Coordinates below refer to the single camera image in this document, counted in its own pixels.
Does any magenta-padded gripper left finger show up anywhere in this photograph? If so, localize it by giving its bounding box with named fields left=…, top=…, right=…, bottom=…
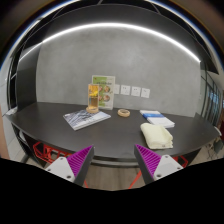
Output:
left=45, top=144, right=96, bottom=187

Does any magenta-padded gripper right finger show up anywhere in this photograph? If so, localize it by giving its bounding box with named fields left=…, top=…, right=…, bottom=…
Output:
left=134, top=143, right=184, bottom=185

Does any cream ribbed towel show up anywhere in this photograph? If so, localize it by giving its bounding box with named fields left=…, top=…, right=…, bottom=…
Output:
left=139, top=122, right=175, bottom=150

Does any blue and white booklet stack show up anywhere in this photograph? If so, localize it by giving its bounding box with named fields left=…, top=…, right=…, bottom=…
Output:
left=139, top=109, right=176, bottom=129

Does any grey striped cover book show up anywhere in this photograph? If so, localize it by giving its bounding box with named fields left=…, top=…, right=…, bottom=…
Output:
left=62, top=109, right=112, bottom=131

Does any orange acrylic sign wooden base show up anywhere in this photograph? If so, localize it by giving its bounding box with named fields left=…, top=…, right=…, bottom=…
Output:
left=85, top=83, right=101, bottom=114

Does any green acrylic menu stand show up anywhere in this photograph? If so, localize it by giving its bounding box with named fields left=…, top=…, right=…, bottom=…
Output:
left=91, top=74, right=116, bottom=111

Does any black framed glass partition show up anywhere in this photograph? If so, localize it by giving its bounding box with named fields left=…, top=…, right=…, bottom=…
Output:
left=199, top=63, right=224, bottom=131

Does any curved white light strip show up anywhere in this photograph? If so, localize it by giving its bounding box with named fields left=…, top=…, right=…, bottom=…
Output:
left=18, top=22, right=202, bottom=63

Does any round wooden ring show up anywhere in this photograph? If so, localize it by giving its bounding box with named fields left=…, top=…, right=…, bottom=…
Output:
left=117, top=108, right=131, bottom=118

